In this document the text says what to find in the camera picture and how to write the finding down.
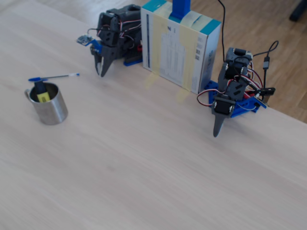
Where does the long black hanging cable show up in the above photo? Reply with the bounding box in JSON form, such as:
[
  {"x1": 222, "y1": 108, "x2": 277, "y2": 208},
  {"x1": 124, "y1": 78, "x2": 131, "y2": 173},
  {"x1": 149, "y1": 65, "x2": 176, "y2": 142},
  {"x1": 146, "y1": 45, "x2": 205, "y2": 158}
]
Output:
[{"x1": 216, "y1": 0, "x2": 227, "y2": 64}]

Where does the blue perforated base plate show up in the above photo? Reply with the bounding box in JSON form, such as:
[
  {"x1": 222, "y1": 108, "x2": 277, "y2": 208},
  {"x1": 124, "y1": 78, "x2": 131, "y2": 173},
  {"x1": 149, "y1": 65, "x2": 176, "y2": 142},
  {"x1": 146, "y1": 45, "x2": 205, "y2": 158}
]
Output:
[{"x1": 208, "y1": 80, "x2": 262, "y2": 119}]

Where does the black furniture base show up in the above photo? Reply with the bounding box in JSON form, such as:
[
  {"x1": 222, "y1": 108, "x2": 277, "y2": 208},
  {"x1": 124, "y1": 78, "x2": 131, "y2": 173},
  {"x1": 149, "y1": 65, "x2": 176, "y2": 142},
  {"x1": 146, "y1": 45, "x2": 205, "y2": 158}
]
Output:
[{"x1": 289, "y1": 0, "x2": 307, "y2": 23}]

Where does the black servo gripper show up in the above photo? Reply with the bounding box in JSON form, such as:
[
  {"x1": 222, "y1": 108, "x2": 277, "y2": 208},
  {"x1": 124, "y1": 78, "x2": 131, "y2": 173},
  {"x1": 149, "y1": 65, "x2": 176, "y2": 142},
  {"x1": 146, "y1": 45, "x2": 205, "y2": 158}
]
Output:
[{"x1": 212, "y1": 93, "x2": 236, "y2": 138}]

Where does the blue printed camera post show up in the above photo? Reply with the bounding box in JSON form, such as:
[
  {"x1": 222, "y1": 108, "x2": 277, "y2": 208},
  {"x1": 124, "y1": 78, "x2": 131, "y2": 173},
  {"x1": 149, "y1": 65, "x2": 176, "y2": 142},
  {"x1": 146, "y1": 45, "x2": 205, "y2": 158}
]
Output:
[{"x1": 168, "y1": 0, "x2": 191, "y2": 23}]

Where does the white teal cardboard box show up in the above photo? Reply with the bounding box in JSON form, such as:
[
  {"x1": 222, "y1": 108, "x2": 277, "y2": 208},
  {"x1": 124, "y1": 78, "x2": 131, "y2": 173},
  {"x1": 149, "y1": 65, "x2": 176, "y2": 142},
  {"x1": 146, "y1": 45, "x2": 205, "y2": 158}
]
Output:
[{"x1": 141, "y1": 0, "x2": 222, "y2": 95}]

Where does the small wrist camera circuit board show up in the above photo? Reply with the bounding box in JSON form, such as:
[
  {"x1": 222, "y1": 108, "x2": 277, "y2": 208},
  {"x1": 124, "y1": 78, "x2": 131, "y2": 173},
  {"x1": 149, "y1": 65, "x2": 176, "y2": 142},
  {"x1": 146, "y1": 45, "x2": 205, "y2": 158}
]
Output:
[{"x1": 76, "y1": 34, "x2": 94, "y2": 46}]

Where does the blue arm base mount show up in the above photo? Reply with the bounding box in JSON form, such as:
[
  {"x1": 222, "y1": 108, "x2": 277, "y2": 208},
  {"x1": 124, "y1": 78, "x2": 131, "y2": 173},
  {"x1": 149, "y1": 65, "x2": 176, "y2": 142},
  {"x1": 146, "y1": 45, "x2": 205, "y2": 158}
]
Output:
[{"x1": 123, "y1": 58, "x2": 143, "y2": 66}]

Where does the yellow masking tape strip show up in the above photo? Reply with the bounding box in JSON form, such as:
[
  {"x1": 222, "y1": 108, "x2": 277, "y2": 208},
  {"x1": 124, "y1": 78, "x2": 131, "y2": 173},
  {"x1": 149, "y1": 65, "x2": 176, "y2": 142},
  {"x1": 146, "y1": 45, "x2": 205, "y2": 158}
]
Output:
[
  {"x1": 175, "y1": 11, "x2": 203, "y2": 104},
  {"x1": 144, "y1": 2, "x2": 174, "y2": 91}
]

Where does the red white black servo wire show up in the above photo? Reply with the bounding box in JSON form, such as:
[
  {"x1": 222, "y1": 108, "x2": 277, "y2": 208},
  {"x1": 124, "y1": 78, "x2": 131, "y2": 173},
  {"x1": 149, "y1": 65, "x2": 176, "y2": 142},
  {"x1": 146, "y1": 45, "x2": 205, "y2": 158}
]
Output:
[
  {"x1": 118, "y1": 19, "x2": 142, "y2": 49},
  {"x1": 196, "y1": 89, "x2": 218, "y2": 107}
]

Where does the black usb cable with adapter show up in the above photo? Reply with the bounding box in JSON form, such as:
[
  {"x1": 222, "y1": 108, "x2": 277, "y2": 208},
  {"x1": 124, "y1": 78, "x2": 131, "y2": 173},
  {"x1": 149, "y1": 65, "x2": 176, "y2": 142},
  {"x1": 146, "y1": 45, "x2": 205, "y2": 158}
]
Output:
[{"x1": 251, "y1": 40, "x2": 280, "y2": 96}]

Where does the blue printed camera mount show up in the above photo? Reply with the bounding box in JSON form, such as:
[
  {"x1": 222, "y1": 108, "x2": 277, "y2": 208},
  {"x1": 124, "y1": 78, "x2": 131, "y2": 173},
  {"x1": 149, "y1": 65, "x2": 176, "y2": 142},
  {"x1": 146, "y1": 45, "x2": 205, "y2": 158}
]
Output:
[{"x1": 84, "y1": 39, "x2": 104, "y2": 55}]

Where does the silver metal cup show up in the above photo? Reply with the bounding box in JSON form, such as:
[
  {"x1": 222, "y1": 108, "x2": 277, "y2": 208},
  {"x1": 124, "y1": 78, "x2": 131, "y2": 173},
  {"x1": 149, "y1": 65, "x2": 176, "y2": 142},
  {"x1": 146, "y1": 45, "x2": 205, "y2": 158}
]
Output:
[{"x1": 24, "y1": 82, "x2": 69, "y2": 126}]

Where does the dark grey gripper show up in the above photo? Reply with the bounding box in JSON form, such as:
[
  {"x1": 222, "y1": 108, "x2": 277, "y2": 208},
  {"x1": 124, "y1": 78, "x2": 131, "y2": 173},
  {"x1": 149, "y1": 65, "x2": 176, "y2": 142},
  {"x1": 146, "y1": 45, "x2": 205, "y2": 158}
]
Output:
[{"x1": 90, "y1": 45, "x2": 121, "y2": 78}]

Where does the blue capped ballpoint pen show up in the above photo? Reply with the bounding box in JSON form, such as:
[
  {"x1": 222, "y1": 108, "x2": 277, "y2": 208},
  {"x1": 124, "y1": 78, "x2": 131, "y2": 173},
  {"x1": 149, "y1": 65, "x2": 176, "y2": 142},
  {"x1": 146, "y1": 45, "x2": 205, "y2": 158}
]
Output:
[{"x1": 28, "y1": 72, "x2": 81, "y2": 83}]

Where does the small controller circuit board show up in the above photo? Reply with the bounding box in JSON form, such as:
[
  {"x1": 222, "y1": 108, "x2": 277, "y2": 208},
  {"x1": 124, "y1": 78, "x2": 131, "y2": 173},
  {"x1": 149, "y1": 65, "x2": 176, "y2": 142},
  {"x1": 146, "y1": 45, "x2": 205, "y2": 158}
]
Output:
[{"x1": 253, "y1": 93, "x2": 272, "y2": 109}]

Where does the yellow highlighter black cap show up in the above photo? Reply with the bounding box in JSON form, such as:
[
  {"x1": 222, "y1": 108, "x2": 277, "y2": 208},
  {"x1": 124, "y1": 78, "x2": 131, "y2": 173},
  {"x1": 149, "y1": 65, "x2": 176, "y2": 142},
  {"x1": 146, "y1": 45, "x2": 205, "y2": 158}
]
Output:
[{"x1": 34, "y1": 80, "x2": 51, "y2": 104}]

